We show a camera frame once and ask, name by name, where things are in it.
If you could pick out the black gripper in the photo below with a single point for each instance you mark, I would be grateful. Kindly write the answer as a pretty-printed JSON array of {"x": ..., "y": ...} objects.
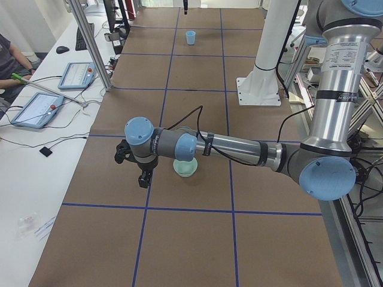
[{"x": 145, "y": 167}]

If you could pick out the light blue plastic cup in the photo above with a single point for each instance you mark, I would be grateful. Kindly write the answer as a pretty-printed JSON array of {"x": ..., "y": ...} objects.
[{"x": 190, "y": 37}]

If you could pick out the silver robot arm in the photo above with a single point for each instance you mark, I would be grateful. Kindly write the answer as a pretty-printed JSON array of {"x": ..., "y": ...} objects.
[{"x": 320, "y": 164}]

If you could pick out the mint green bowl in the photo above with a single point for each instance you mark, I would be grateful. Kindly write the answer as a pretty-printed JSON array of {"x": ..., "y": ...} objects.
[{"x": 185, "y": 169}]

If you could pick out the small black square pad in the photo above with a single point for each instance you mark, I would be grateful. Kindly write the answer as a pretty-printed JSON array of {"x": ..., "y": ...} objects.
[{"x": 45, "y": 151}]

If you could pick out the far blue teach pendant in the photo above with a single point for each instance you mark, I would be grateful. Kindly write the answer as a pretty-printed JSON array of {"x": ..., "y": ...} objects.
[{"x": 77, "y": 75}]

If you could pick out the blue teach pendant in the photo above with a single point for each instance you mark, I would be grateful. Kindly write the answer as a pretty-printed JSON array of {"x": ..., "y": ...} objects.
[
  {"x": 77, "y": 75},
  {"x": 38, "y": 111}
]

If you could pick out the near blue teach pendant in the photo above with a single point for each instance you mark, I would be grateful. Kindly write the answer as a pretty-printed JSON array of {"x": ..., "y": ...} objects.
[{"x": 38, "y": 111}]

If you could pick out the clear plastic bag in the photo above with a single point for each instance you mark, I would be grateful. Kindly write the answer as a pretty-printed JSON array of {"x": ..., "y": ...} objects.
[{"x": 27, "y": 224}]

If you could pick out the black keyboard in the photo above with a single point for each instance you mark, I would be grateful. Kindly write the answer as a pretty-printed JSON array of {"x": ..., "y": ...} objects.
[{"x": 80, "y": 42}]

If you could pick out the black computer mouse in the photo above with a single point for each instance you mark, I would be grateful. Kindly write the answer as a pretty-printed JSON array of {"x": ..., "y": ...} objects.
[{"x": 62, "y": 49}]

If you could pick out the seated person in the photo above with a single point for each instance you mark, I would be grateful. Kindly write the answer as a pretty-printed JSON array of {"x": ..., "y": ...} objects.
[{"x": 13, "y": 61}]

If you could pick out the aluminium frame post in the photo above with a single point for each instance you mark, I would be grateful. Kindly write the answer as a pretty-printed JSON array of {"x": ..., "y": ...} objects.
[{"x": 83, "y": 25}]

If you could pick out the green handled metal rod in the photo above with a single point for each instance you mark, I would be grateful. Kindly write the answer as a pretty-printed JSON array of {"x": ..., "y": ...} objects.
[{"x": 39, "y": 86}]

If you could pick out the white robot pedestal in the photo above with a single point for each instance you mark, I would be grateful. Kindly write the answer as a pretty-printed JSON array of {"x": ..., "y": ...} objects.
[{"x": 260, "y": 87}]

